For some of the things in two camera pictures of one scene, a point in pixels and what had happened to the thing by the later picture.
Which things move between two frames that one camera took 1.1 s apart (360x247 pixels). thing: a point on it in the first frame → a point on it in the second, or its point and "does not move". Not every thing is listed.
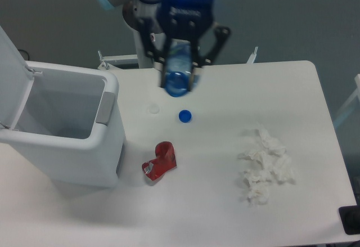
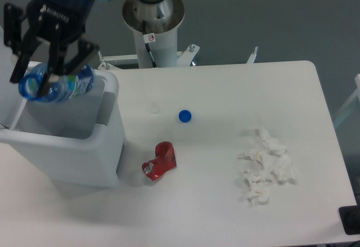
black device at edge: (350, 217) does not move
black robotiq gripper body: (187, 10) → (60, 6)
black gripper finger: (222, 34) → (84, 50)
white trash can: (71, 129) does not move
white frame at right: (356, 94) does not move
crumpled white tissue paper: (275, 165) does not move
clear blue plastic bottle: (179, 79) → (61, 88)
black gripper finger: (163, 56) → (22, 47)
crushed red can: (165, 161) does not move
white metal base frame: (104, 62) does not move
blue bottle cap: (185, 116) does not move
